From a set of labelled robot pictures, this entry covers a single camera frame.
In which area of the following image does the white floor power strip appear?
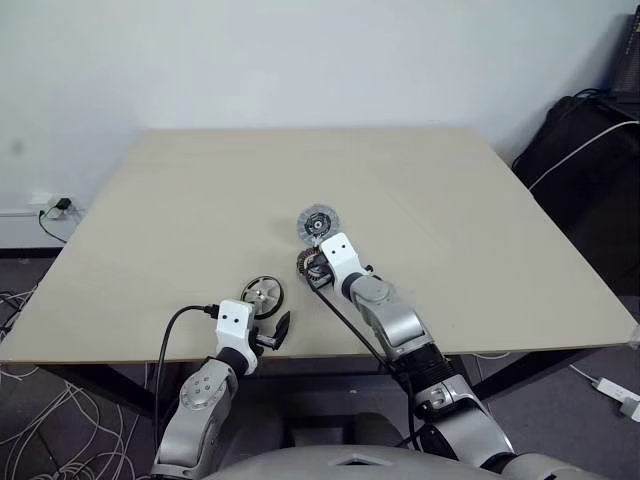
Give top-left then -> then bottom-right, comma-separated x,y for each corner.
589,377 -> 640,421

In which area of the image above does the black fabric bag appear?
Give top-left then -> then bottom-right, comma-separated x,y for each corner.
510,92 -> 640,296

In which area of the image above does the silver round motor lid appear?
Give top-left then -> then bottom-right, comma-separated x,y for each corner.
296,203 -> 341,247

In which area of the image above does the black spoked rotor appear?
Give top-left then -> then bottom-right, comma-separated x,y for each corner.
240,275 -> 288,319

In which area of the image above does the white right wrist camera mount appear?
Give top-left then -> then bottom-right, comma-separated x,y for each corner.
318,231 -> 375,300

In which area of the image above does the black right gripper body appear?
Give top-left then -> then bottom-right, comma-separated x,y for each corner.
305,259 -> 335,295

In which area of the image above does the grey robot torso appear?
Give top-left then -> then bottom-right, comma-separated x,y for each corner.
202,443 -> 640,480

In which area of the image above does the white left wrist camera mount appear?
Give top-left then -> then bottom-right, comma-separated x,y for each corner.
213,298 -> 263,375

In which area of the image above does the white floor cable tangle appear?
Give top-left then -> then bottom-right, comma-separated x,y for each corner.
0,279 -> 151,480

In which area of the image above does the black rack device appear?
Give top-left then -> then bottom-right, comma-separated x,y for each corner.
610,13 -> 640,105

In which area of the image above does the white cable over bag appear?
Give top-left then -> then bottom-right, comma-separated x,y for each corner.
527,118 -> 640,192

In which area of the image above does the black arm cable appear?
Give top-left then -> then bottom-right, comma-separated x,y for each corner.
305,279 -> 426,451
152,303 -> 219,451

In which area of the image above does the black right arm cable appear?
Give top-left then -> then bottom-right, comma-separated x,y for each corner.
305,279 -> 426,451

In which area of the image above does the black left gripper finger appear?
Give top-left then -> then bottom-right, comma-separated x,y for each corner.
274,309 -> 293,348

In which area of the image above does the white wall power strip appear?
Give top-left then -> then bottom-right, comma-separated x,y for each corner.
30,191 -> 84,220

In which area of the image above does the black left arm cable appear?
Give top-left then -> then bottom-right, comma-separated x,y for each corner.
152,303 -> 219,451

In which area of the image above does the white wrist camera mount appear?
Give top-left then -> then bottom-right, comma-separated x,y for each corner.
318,231 -> 375,300
213,298 -> 263,375

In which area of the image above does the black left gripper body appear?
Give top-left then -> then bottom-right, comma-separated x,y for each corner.
249,325 -> 282,357

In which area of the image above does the thin black adapter cable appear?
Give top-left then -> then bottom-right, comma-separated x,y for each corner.
37,208 -> 69,245

